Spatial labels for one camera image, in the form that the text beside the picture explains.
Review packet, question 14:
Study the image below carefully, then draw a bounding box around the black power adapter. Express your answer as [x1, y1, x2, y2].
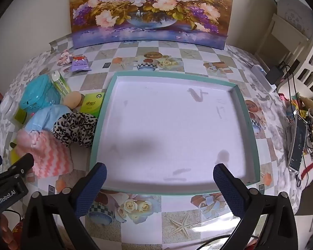
[265, 65, 286, 85]

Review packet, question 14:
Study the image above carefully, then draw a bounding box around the grey floral cloth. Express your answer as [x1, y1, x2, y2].
[0, 52, 300, 209]

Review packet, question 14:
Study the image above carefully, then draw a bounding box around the teal shallow tray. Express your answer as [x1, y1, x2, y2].
[89, 71, 260, 196]

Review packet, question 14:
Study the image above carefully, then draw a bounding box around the yellow-green cloth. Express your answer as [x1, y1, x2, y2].
[10, 142, 25, 163]

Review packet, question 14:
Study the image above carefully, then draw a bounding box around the green tissue pack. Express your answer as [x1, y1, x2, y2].
[80, 92, 106, 118]

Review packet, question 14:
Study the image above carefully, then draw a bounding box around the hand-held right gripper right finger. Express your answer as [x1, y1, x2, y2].
[213, 163, 303, 250]

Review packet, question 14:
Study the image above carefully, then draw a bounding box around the white jar with green label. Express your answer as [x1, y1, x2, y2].
[0, 94, 28, 124]

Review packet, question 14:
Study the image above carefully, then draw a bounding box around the black cable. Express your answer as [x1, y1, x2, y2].
[279, 61, 299, 110]

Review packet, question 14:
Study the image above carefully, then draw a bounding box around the purple flower toy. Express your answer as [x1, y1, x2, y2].
[71, 55, 92, 72]

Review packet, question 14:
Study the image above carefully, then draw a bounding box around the beige round makeup sponge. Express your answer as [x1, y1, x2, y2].
[62, 91, 86, 110]

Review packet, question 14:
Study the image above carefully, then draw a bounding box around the blue face mask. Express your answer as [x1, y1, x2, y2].
[25, 104, 73, 133]

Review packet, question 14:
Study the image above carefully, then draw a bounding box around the patterned tape roll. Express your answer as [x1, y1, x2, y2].
[286, 106, 300, 122]

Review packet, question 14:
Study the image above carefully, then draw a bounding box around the white chair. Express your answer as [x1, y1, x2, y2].
[254, 13, 309, 68]

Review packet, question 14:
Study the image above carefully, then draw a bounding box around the pink white chevron cloth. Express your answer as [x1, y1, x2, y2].
[16, 129, 73, 179]

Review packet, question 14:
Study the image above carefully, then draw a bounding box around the checkered printed tablecloth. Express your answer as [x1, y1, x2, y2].
[5, 40, 313, 250]

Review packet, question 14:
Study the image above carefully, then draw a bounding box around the grey printed cushion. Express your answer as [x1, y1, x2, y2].
[276, 0, 313, 37]

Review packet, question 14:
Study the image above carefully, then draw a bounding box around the green squeeze tube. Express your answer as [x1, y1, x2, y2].
[51, 71, 71, 97]

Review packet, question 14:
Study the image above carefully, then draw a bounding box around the pink white scrunchie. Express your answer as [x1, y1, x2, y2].
[57, 49, 73, 66]

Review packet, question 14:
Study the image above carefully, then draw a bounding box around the floral canvas painting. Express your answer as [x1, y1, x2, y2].
[69, 0, 235, 50]

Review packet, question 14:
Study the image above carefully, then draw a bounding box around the person's left hand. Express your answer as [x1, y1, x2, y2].
[0, 213, 20, 250]

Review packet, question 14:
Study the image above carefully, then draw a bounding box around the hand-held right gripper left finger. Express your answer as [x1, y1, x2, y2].
[21, 162, 108, 250]

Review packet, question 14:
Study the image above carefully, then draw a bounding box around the leopard print scrunchie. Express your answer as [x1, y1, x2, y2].
[51, 112, 98, 148]

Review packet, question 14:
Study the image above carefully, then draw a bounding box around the red lanyard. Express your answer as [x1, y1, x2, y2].
[297, 159, 313, 181]

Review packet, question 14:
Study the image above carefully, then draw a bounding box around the red patterned fabric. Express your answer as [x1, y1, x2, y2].
[12, 220, 26, 241]

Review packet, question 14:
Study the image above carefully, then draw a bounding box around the white power strip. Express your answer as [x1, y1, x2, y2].
[251, 65, 277, 93]

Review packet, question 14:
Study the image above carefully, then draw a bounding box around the teal plastic heart case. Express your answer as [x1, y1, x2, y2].
[19, 74, 62, 114]

